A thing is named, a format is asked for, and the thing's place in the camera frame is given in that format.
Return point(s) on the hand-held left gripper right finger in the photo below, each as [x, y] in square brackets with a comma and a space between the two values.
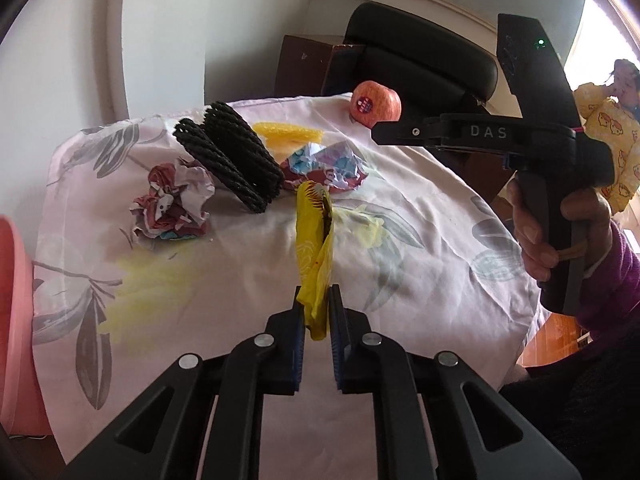
[336, 345]

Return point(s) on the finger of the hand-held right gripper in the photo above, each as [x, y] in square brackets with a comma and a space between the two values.
[405, 130]

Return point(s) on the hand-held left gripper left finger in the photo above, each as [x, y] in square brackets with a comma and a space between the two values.
[299, 345]

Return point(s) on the silver snack wrapper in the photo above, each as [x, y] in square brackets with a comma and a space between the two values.
[335, 165]

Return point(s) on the yellow plastic bag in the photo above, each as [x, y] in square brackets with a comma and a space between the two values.
[312, 260]

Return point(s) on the yellow foam net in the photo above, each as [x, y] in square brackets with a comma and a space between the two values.
[290, 132]

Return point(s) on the black foam fruit net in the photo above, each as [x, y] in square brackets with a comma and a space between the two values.
[240, 150]
[215, 165]

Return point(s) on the printed paper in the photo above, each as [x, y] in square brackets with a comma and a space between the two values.
[170, 200]

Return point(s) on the pink plastic basin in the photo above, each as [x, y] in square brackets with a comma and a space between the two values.
[20, 335]

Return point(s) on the person's right forearm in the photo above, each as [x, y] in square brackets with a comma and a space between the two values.
[620, 285]

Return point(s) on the person's right hand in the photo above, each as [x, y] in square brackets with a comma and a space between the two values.
[530, 230]

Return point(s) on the red apple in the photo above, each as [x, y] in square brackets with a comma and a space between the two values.
[375, 102]

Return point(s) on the black leather chair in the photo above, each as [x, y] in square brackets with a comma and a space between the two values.
[425, 55]

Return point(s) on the floral pink cloth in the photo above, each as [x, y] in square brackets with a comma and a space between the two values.
[225, 270]

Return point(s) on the dark brown wooden cabinet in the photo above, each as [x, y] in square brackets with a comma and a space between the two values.
[305, 65]

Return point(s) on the person's dark clothing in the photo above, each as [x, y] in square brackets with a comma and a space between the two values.
[585, 410]

